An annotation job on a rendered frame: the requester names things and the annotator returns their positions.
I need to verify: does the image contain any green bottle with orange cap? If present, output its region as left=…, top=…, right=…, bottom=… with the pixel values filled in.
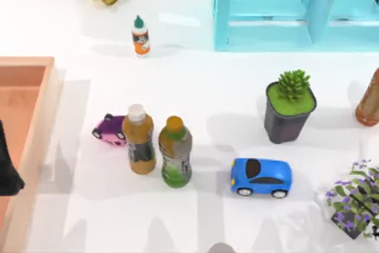
left=158, top=115, right=194, bottom=189

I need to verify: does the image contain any brown bottle with white cap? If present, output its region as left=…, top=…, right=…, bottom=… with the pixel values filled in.
left=121, top=103, right=157, bottom=175

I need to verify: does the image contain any pink toy car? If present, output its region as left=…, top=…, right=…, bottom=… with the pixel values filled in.
left=91, top=113, right=129, bottom=148

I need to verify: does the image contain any small white and orange bottle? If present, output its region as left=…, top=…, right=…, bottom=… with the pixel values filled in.
left=131, top=14, right=151, bottom=59

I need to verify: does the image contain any blue toy car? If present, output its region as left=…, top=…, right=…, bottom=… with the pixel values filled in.
left=230, top=158, right=293, bottom=200

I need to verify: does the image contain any green plant in black pot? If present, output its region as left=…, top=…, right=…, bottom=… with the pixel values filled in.
left=264, top=69, right=318, bottom=145

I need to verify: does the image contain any light blue rack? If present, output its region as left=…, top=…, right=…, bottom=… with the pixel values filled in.
left=212, top=0, right=379, bottom=53

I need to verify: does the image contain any grey rounded object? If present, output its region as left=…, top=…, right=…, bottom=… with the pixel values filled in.
left=207, top=242, right=235, bottom=253

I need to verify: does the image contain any salmon-coloured shallow box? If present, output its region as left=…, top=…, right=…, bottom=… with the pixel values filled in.
left=0, top=56, right=62, bottom=253

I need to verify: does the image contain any purple flowering plant in pot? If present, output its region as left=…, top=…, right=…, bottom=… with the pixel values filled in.
left=326, top=159, right=379, bottom=240

